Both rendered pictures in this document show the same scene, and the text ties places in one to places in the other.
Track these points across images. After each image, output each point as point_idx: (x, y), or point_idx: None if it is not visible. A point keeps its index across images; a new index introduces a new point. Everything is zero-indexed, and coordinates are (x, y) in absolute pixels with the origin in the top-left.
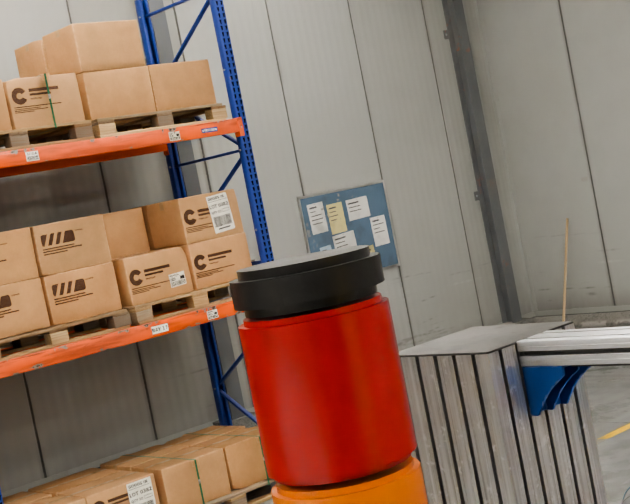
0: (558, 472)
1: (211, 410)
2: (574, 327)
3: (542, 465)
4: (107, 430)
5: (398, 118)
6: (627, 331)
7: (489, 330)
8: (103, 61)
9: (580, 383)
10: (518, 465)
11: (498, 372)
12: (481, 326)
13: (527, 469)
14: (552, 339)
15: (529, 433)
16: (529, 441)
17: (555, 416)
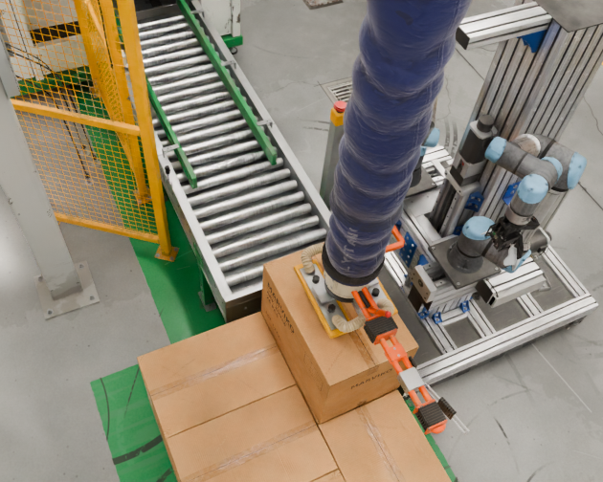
0: (517, 73)
1: None
2: (566, 34)
3: (512, 59)
4: None
5: None
6: (491, 21)
7: (597, 12)
8: None
9: (550, 59)
10: (503, 44)
11: (519, 2)
12: None
13: (505, 52)
14: (517, 7)
15: (515, 41)
16: (513, 44)
17: (530, 53)
